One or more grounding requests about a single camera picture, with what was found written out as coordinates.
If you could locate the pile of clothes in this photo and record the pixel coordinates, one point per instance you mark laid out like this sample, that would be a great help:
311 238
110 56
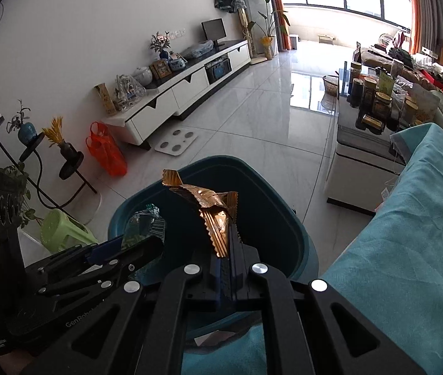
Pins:
404 56

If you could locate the green plastic stool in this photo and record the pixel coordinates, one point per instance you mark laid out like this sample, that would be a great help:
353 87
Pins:
63 228

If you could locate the gold foil wrapper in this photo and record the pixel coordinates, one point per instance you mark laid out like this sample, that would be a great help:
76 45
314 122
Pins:
215 218

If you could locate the teal cloth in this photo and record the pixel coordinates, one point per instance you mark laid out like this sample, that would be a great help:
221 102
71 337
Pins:
401 261

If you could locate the white TV cabinet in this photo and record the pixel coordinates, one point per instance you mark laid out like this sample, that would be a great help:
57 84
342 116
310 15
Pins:
155 109

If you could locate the teal plastic bin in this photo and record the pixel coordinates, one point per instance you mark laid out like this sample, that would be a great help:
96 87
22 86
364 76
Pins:
268 218

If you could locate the plant in blue pot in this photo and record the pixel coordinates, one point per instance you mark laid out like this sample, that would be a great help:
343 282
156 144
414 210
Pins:
26 132

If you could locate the orange plastic bag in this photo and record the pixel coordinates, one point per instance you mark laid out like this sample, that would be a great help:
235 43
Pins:
106 152

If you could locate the woven basket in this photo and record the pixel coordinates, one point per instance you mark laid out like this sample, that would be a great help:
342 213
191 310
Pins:
331 84

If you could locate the black plant stand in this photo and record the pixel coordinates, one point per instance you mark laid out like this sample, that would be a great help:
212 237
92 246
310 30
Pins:
71 166

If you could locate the clear plastic wrapper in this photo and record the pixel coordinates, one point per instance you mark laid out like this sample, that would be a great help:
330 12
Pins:
139 226

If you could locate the wooden picture frame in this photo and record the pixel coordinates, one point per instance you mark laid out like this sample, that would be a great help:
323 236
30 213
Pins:
161 69

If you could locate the small wooden stool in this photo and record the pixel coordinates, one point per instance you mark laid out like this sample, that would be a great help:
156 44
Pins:
326 38

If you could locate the black monitor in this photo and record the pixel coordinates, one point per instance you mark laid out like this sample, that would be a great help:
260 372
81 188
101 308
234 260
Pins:
213 29

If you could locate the person's left forearm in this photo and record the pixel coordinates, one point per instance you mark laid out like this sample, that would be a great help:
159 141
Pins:
14 365

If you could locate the white wall sockets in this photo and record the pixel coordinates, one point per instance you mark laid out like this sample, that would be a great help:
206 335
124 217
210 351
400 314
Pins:
177 33

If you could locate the plant in dark blue vase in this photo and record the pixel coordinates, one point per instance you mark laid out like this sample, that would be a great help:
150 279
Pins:
162 45

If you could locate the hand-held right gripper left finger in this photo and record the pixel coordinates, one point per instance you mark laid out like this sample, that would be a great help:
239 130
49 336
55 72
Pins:
225 281

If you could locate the gold metal stand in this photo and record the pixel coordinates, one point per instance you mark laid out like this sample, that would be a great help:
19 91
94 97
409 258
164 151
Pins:
243 25

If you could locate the blue white ceramic bowl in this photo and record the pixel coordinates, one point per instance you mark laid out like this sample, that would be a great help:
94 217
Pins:
177 63

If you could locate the green trailing plant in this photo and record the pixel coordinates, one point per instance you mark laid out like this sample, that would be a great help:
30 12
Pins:
26 218

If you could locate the tan printed box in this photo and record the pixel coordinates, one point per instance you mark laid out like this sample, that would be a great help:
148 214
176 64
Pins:
105 99

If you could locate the flat gold tin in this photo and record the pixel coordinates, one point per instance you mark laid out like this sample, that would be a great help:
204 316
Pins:
373 124

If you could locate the black media box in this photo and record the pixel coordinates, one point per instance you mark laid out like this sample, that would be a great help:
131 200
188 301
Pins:
217 70

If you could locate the grey white coffee table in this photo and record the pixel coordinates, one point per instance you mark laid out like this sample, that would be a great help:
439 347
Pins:
358 164

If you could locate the grey curtain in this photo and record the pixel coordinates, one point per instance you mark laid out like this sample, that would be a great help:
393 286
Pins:
434 15

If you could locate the orange curtain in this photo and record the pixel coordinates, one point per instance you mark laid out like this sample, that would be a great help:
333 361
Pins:
278 4
415 7

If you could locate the small white bin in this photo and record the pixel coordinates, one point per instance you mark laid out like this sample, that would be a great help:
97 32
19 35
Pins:
294 43

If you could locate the white ceramic jar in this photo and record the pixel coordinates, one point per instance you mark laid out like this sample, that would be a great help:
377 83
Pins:
142 76

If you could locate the model ship in clear case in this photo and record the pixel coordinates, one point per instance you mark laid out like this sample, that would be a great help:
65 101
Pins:
128 91

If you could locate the white bathroom scale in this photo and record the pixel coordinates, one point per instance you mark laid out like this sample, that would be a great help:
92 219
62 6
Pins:
176 143

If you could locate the plastic wrapped bundle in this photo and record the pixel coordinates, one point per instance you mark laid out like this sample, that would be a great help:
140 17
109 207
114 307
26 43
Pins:
197 49

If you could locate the cluster of dark jars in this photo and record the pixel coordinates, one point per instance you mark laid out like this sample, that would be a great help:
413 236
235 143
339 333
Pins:
369 93

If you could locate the yellow stalks in white vase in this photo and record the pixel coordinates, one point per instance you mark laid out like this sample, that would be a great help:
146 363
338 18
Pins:
267 49

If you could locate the wheat stalks in black vase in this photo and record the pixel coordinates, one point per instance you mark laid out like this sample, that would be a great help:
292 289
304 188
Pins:
65 148

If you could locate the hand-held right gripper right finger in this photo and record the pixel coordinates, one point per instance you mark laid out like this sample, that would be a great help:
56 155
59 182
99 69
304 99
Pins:
244 267

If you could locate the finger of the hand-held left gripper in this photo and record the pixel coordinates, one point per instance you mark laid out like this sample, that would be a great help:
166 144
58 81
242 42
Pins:
143 252
106 250

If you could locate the tall green plant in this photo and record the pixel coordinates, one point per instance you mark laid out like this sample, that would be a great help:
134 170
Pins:
268 27

